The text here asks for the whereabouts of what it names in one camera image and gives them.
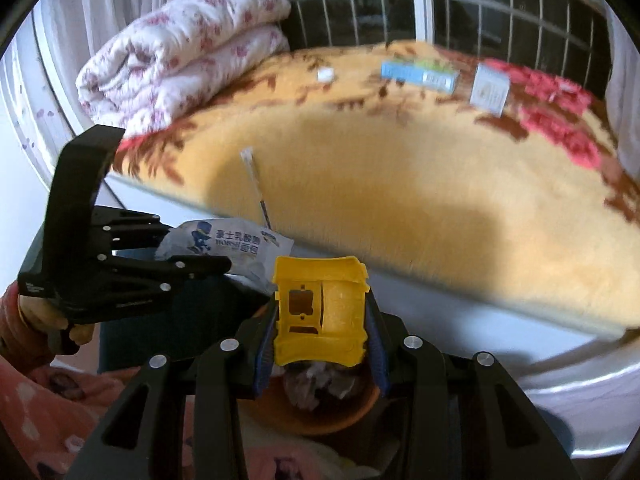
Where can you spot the person's left hand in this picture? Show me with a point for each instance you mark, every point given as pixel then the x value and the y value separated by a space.
pixel 37 312

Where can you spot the folded floral quilt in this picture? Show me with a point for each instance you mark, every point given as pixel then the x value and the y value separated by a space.
pixel 165 55

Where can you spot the small white scrap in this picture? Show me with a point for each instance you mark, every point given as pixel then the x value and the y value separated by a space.
pixel 325 74

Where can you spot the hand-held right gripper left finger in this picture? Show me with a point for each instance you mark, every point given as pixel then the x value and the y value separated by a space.
pixel 265 357

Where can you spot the white cube box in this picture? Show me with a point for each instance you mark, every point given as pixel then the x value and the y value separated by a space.
pixel 490 90

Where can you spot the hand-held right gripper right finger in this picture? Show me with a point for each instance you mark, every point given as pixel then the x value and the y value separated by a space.
pixel 376 355

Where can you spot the white barred window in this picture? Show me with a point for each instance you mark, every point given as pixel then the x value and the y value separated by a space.
pixel 425 0

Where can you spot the person's left forearm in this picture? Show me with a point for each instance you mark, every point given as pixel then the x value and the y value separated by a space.
pixel 20 340

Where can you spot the white curtain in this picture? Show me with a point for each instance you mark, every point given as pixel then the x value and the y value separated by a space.
pixel 75 25
pixel 625 85

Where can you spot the pink patterned pajama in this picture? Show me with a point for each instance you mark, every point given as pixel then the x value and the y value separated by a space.
pixel 45 410

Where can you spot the orange plastic basin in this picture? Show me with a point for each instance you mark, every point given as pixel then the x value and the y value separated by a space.
pixel 320 422

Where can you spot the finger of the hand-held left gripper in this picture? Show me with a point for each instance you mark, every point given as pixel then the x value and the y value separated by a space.
pixel 130 227
pixel 170 270

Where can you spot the white bed frame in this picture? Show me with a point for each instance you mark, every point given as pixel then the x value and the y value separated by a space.
pixel 500 340

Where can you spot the yellow plastic piece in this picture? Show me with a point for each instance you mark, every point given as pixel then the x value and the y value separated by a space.
pixel 340 310

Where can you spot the crumpled grey wrapper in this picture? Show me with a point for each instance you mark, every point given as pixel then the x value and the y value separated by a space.
pixel 320 382

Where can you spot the teal flat box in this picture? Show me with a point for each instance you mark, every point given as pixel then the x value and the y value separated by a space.
pixel 415 72

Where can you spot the yellow floral blanket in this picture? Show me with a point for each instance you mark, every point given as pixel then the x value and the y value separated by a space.
pixel 400 175

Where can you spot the white bread packet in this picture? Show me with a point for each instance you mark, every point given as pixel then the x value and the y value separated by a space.
pixel 225 240

